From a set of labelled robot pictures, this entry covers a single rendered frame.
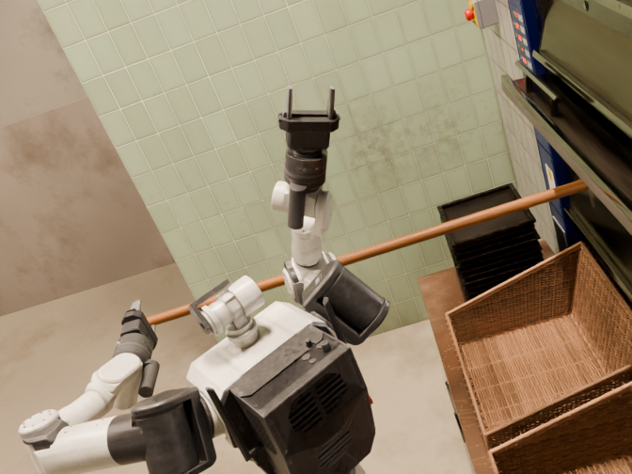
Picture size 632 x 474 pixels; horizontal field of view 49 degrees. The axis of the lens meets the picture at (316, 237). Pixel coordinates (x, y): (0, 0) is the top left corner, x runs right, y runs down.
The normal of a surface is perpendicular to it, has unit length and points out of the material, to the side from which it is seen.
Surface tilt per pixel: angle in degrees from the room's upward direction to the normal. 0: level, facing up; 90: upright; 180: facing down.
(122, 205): 90
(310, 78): 90
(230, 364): 0
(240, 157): 90
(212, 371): 0
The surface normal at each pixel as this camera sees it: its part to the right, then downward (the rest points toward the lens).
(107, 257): 0.00, 0.50
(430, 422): -0.33, -0.82
